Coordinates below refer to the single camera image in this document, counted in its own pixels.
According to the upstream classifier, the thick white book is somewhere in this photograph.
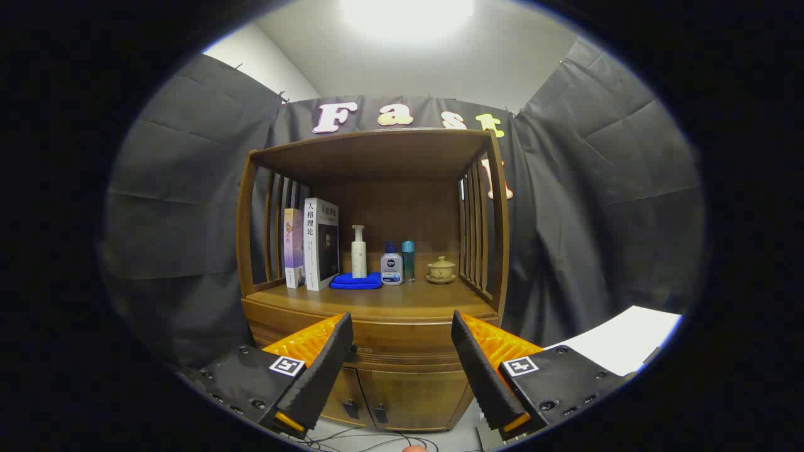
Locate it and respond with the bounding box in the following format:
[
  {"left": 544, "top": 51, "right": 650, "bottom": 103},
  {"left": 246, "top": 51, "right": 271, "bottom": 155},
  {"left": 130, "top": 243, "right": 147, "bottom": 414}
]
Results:
[{"left": 303, "top": 198, "right": 340, "bottom": 292}]

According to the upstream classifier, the wooden cabinet door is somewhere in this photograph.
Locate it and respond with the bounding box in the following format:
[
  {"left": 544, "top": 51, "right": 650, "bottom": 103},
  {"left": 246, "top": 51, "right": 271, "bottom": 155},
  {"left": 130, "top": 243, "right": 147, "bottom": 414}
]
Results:
[
  {"left": 319, "top": 366, "right": 372, "bottom": 429},
  {"left": 356, "top": 368, "right": 476, "bottom": 434}
]

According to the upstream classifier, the white bottle with blue cap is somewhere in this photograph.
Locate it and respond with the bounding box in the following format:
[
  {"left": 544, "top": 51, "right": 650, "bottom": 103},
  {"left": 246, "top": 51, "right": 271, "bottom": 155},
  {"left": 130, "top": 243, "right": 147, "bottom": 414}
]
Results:
[{"left": 381, "top": 242, "right": 404, "bottom": 286}]

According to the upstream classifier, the wooden countertop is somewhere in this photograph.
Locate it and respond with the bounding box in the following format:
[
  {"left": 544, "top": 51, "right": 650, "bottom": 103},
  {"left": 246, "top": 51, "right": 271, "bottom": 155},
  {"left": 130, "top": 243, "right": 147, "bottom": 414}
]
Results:
[{"left": 244, "top": 278, "right": 500, "bottom": 321}]

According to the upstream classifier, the brown wooden cabinet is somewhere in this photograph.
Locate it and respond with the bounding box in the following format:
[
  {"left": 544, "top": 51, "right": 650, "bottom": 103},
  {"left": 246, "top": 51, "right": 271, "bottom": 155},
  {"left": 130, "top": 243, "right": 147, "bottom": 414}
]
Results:
[{"left": 236, "top": 127, "right": 511, "bottom": 434}]

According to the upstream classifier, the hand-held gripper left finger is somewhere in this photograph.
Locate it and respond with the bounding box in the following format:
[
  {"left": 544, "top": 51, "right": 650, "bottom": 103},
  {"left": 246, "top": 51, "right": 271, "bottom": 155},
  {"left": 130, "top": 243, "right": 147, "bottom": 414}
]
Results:
[{"left": 179, "top": 312, "right": 354, "bottom": 440}]

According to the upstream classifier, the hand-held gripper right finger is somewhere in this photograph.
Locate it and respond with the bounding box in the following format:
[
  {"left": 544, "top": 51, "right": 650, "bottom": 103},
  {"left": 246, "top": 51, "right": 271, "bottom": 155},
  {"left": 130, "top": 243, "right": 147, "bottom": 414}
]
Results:
[{"left": 451, "top": 309, "right": 635, "bottom": 440}]

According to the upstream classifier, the white pump bottle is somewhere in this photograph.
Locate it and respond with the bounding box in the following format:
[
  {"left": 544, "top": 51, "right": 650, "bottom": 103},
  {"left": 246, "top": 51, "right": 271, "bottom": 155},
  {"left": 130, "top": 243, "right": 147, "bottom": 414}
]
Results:
[{"left": 351, "top": 225, "right": 367, "bottom": 279}]

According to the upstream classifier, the black backdrop cloth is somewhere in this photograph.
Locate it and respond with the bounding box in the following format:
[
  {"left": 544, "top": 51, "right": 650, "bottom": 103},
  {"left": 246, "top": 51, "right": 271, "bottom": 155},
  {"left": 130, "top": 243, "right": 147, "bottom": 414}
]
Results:
[{"left": 100, "top": 38, "right": 707, "bottom": 371}]

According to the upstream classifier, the purple book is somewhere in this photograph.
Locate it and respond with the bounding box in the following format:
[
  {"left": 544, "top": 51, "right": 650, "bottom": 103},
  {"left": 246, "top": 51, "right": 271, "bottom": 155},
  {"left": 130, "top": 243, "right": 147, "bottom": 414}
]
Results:
[{"left": 283, "top": 208, "right": 307, "bottom": 289}]

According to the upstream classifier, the blue folded towel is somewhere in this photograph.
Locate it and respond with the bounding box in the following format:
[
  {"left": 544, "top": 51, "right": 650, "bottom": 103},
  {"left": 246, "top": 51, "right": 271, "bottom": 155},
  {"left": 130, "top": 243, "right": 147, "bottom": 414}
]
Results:
[{"left": 330, "top": 271, "right": 383, "bottom": 290}]

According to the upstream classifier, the beige lidded teacup with saucer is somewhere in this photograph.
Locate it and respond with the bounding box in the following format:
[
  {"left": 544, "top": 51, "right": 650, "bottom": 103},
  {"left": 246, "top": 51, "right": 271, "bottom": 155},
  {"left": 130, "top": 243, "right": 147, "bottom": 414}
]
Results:
[{"left": 426, "top": 256, "right": 457, "bottom": 284}]

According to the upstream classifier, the white board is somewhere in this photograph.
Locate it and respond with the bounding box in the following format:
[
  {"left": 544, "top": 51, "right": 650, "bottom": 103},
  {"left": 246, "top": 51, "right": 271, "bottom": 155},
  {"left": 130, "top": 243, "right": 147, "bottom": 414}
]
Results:
[{"left": 545, "top": 306, "right": 683, "bottom": 377}]

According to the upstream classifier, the wooden drawer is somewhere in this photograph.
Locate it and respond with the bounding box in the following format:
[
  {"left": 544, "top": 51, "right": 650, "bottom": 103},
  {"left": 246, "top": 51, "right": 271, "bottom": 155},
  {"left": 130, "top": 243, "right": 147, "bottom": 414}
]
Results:
[{"left": 244, "top": 300, "right": 501, "bottom": 372}]

